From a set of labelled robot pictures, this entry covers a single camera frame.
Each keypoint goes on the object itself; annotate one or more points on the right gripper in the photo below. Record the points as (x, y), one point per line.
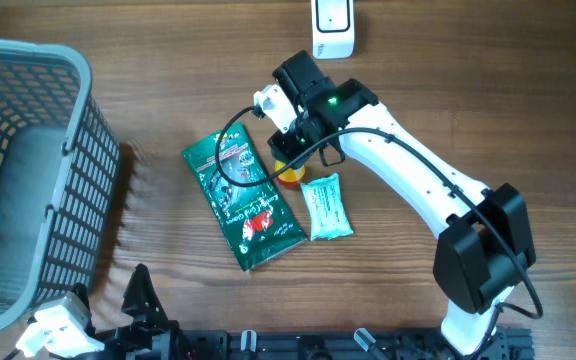
(281, 146)

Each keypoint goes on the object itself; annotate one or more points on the grey plastic mesh basket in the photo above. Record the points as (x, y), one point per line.
(59, 163)

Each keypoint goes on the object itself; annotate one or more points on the green snack packet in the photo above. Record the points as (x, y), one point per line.
(257, 222)

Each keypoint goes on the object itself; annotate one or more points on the white barcode scanner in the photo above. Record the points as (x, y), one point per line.
(333, 29)

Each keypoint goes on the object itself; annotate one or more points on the red sauce bottle green cap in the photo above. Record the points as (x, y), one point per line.
(291, 178)

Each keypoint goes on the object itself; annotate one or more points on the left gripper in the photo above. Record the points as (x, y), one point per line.
(150, 317)

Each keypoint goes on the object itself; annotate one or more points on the teal wet wipes pack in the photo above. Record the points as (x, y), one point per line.
(323, 199)

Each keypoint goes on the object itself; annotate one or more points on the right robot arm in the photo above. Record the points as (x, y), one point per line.
(484, 239)

